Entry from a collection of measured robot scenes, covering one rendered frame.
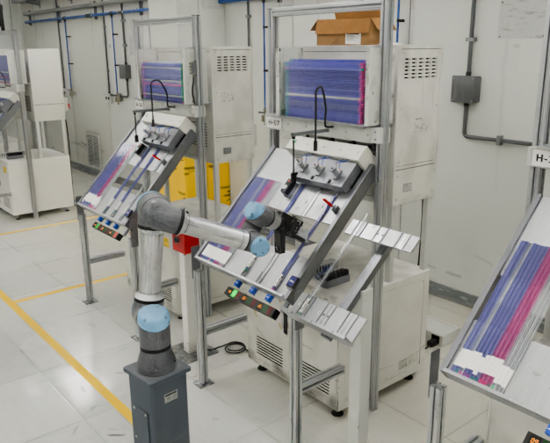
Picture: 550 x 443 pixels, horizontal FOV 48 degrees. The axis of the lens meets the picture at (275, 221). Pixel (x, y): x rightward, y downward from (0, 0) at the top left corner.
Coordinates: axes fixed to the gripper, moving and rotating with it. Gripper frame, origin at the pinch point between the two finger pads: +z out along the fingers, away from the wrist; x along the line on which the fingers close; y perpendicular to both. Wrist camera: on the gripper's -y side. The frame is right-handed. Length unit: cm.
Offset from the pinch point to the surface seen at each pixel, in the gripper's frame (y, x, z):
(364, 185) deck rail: 33.3, -9.9, 10.2
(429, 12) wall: 179, 76, 99
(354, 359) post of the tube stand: -37, -37, 15
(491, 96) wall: 136, 25, 125
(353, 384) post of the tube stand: -46, -37, 20
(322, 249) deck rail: -0.1, -9.9, 1.2
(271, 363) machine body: -61, 39, 52
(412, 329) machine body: -15, -10, 86
